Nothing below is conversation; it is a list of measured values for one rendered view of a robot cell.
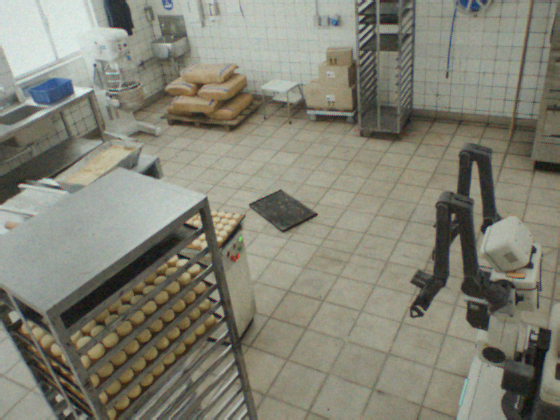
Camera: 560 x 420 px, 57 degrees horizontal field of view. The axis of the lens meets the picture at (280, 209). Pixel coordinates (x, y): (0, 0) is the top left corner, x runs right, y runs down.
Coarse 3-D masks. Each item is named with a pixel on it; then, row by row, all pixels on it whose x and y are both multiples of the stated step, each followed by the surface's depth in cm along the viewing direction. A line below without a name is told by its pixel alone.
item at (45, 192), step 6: (24, 186) 401; (30, 186) 399; (24, 192) 404; (30, 192) 401; (36, 192) 397; (42, 192) 394; (48, 192) 391; (54, 192) 388; (60, 192) 385; (240, 228) 327
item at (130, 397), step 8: (208, 320) 208; (216, 320) 210; (200, 328) 204; (208, 328) 207; (192, 336) 201; (200, 336) 203; (184, 344) 200; (192, 344) 200; (176, 352) 196; (184, 352) 197; (168, 360) 193; (176, 360) 195; (160, 368) 190; (152, 376) 189; (144, 384) 185; (128, 392) 182; (136, 392) 182; (128, 400) 180; (112, 408) 177; (120, 408) 178; (112, 416) 175
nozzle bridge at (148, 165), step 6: (144, 156) 356; (150, 156) 355; (156, 156) 354; (138, 162) 349; (144, 162) 348; (150, 162) 347; (156, 162) 352; (132, 168) 343; (138, 168) 342; (144, 168) 342; (150, 168) 357; (156, 168) 354; (144, 174) 356; (150, 174) 360; (156, 174) 358; (162, 174) 360; (66, 192) 325; (60, 198) 320; (54, 204) 315
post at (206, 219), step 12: (204, 204) 177; (204, 216) 179; (204, 228) 183; (216, 240) 187; (216, 252) 189; (216, 264) 191; (216, 276) 195; (228, 300) 203; (228, 312) 205; (228, 324) 209; (240, 348) 218; (240, 360) 221; (240, 372) 225; (252, 408) 240
